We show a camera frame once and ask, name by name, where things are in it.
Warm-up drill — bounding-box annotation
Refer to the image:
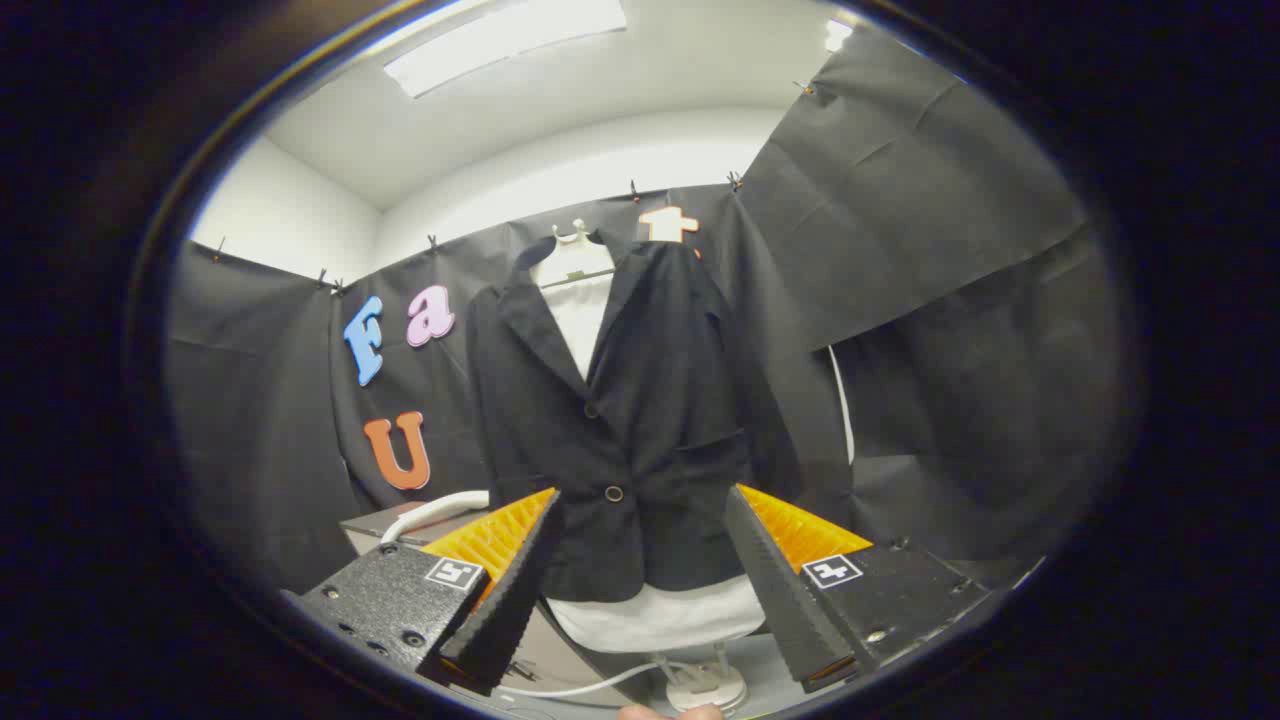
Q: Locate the grey metal cabinet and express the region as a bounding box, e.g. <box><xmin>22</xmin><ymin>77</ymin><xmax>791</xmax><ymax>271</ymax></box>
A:
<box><xmin>340</xmin><ymin>500</ymin><xmax>493</xmax><ymax>557</ymax></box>

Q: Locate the white undershirt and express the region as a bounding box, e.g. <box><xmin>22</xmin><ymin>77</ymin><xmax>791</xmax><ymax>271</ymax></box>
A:
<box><xmin>543</xmin><ymin>268</ymin><xmax>768</xmax><ymax>654</ymax></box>

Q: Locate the black backdrop cloth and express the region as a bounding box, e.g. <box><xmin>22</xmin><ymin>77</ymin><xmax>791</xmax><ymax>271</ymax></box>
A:
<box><xmin>165</xmin><ymin>30</ymin><xmax>1141</xmax><ymax>601</ymax></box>

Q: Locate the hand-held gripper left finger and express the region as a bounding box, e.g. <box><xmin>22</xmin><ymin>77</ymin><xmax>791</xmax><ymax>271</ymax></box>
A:
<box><xmin>295</xmin><ymin>487</ymin><xmax>563</xmax><ymax>698</ymax></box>

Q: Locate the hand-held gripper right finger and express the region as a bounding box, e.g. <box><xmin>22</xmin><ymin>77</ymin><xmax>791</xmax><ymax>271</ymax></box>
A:
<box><xmin>722</xmin><ymin>483</ymin><xmax>993</xmax><ymax>695</ymax></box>

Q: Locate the white cable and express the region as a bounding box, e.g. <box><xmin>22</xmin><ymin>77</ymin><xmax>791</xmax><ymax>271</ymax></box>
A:
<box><xmin>498</xmin><ymin>660</ymin><xmax>693</xmax><ymax>699</ymax></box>

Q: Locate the white round stand base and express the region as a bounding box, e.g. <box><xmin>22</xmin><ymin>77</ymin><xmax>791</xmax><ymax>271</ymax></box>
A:
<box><xmin>664</xmin><ymin>660</ymin><xmax>750</xmax><ymax>714</ymax></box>

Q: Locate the white garment steamer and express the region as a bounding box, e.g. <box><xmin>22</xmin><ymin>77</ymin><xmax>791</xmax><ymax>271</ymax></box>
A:
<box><xmin>379</xmin><ymin>489</ymin><xmax>492</xmax><ymax>547</ymax></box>

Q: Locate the black blazer jacket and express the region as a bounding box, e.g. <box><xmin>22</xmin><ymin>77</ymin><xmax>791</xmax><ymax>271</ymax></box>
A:
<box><xmin>465</xmin><ymin>232</ymin><xmax>801</xmax><ymax>604</ymax></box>

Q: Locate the white plastic hanger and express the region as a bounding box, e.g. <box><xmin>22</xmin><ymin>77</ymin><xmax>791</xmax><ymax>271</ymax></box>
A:
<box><xmin>535</xmin><ymin>218</ymin><xmax>617</xmax><ymax>291</ymax></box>

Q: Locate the long ceiling light panel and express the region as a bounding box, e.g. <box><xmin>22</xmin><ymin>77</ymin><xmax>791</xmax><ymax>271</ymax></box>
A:
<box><xmin>383</xmin><ymin>0</ymin><xmax>629</xmax><ymax>99</ymax></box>

